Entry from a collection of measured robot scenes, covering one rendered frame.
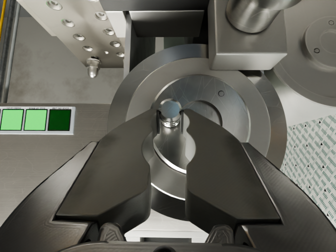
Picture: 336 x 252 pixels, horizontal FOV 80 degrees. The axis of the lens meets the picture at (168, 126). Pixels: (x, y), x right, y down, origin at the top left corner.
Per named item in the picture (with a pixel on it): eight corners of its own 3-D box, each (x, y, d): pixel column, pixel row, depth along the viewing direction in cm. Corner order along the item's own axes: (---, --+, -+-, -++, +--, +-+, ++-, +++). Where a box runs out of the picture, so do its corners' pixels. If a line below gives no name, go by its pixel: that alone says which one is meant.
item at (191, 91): (247, 182, 14) (139, 167, 14) (238, 179, 16) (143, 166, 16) (255, 79, 15) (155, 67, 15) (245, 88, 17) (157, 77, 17)
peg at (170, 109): (166, 93, 12) (186, 105, 12) (167, 105, 15) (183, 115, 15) (153, 113, 12) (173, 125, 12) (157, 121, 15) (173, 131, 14)
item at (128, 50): (136, -94, 21) (129, 77, 18) (155, 39, 44) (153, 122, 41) (131, -94, 21) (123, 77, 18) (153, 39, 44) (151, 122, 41)
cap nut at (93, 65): (98, 58, 51) (97, 75, 50) (103, 64, 54) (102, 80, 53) (83, 58, 51) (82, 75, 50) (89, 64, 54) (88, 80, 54)
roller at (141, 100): (265, 55, 17) (277, 202, 15) (209, 117, 42) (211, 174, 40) (126, 57, 17) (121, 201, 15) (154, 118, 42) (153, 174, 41)
